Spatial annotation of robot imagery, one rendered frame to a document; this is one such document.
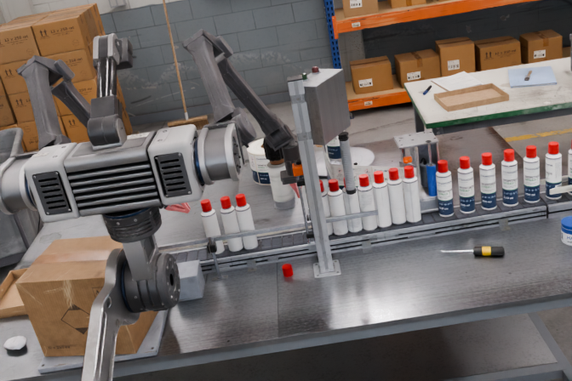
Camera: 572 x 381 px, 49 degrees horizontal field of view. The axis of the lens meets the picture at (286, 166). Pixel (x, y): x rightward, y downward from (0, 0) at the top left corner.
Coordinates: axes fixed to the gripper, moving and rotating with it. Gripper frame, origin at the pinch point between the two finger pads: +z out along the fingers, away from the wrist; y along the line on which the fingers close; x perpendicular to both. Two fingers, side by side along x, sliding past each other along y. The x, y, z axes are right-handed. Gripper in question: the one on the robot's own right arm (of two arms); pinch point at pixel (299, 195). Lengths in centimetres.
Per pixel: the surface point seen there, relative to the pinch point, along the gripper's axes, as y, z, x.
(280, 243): 9.2, 13.7, 7.8
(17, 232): 186, 70, -156
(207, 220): 32.3, -0.5, 8.8
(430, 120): -71, 22, -107
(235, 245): 24.7, 10.7, 9.0
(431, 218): -44.7, 13.8, 7.1
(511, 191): -72, 8, 9
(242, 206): 19.5, -3.4, 8.1
